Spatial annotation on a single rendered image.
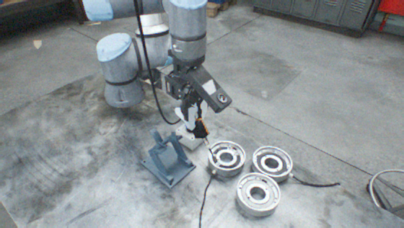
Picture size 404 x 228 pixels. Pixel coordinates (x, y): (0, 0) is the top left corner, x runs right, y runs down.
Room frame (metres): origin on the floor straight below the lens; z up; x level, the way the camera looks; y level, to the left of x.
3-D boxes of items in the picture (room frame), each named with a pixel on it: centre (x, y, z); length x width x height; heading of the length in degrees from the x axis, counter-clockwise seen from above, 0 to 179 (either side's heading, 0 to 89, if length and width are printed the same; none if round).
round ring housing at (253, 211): (0.35, -0.14, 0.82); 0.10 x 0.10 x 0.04
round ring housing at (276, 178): (0.45, -0.19, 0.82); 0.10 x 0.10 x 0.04
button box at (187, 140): (0.57, 0.03, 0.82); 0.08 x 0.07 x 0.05; 50
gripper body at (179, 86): (0.51, 0.03, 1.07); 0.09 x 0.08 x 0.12; 47
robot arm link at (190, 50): (0.51, 0.03, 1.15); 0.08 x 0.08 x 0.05
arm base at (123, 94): (0.80, 0.29, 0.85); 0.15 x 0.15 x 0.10
